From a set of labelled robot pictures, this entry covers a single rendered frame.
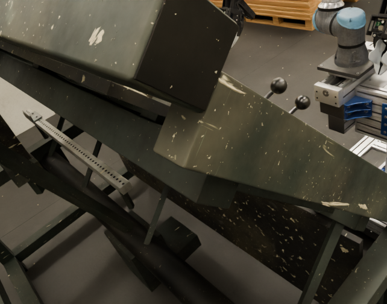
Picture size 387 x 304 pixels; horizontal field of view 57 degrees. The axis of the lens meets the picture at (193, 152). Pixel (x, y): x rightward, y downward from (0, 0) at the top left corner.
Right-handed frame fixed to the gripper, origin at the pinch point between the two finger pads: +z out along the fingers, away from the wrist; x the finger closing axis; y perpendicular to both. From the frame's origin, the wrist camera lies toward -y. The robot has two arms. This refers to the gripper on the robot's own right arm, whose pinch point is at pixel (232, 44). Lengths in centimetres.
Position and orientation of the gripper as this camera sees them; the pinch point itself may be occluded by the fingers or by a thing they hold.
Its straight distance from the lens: 160.1
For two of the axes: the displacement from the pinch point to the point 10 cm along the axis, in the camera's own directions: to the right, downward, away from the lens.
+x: 5.8, 3.6, -7.3
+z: -1.1, 9.2, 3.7
